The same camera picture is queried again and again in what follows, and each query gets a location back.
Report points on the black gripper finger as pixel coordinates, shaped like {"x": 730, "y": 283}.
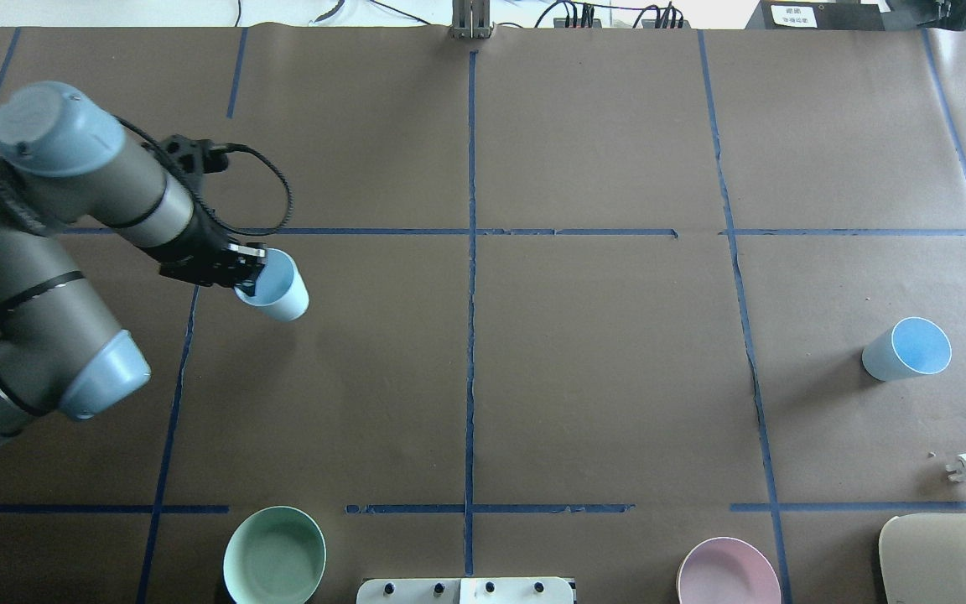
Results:
{"x": 247, "y": 275}

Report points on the pink bowl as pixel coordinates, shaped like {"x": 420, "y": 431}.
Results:
{"x": 727, "y": 570}

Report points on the black box with label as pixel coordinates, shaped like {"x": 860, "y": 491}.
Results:
{"x": 816, "y": 15}

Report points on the light blue cup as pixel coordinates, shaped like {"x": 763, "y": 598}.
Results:
{"x": 911, "y": 348}
{"x": 279, "y": 289}

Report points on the green bowl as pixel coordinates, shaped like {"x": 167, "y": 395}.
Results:
{"x": 276, "y": 555}

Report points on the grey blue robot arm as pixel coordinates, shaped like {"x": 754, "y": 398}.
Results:
{"x": 63, "y": 158}

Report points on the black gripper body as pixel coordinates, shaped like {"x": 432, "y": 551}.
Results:
{"x": 195, "y": 252}

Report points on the white toaster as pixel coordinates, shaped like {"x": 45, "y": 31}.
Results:
{"x": 923, "y": 558}

